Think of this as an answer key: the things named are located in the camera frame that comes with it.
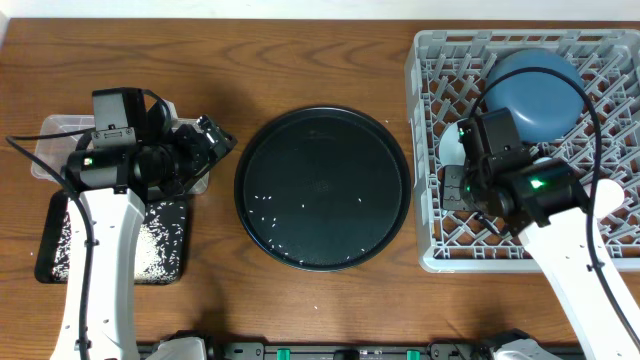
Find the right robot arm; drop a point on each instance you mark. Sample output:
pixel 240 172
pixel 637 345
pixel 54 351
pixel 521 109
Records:
pixel 553 215

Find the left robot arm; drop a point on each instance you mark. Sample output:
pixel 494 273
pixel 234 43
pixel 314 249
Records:
pixel 138 153

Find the round black serving tray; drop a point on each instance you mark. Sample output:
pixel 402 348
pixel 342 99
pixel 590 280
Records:
pixel 322 188

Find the black mounting rail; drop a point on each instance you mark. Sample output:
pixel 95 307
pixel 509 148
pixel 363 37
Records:
pixel 438 350

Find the cooked white rice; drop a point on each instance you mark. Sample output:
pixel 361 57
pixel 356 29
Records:
pixel 155 245

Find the grey dishwasher rack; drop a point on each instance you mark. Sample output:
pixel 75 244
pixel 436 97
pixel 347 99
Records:
pixel 445 72

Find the light blue bowl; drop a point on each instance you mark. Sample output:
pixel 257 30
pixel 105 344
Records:
pixel 450 149

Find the clear plastic bin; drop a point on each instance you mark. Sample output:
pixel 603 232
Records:
pixel 54 152

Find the pink cup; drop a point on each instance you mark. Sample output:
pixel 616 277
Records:
pixel 608 198

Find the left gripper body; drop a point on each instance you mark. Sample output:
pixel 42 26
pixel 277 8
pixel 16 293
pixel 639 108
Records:
pixel 192 156

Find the dark blue plate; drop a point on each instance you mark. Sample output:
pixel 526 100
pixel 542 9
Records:
pixel 544 107

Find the black rectangular tray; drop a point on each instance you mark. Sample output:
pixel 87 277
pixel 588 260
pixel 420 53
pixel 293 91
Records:
pixel 170 235

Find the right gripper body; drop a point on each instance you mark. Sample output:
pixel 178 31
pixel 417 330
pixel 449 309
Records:
pixel 460 192

